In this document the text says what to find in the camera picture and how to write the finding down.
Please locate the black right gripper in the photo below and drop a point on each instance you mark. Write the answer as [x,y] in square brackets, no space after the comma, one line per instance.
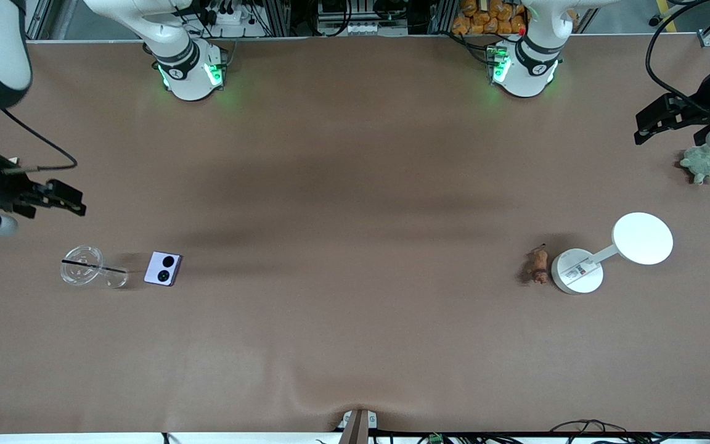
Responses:
[2,188]

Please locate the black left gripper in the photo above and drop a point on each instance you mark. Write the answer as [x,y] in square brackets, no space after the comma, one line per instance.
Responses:
[702,106]

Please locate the lilac flip phone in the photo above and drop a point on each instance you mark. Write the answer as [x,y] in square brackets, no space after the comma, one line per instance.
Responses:
[163,269]

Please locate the brown lion statue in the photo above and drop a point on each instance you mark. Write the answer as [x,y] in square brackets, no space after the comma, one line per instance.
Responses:
[536,265]

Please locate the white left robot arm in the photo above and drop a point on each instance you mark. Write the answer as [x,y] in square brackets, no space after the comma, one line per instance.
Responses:
[530,61]

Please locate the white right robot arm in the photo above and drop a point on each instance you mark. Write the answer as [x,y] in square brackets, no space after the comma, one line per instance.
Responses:
[176,58]

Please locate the green plush turtle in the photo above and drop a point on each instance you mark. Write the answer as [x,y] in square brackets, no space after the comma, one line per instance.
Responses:
[702,165]

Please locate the clear plastic cup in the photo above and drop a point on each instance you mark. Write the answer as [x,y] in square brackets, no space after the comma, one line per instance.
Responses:
[82,266]

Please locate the black drinking straw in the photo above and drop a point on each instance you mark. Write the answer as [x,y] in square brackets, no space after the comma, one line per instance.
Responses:
[93,266]

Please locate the white round desk lamp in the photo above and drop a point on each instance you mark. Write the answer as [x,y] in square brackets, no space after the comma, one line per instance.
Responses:
[641,238]

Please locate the orange bread bag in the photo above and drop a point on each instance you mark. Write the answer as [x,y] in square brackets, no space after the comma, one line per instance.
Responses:
[489,17]

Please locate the white power strip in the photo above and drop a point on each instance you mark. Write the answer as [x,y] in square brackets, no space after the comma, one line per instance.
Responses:
[227,15]

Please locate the black electronics box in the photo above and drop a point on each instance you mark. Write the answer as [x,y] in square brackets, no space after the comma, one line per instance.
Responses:
[361,13]

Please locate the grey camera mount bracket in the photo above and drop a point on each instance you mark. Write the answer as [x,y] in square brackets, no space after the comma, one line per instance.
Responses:
[357,427]

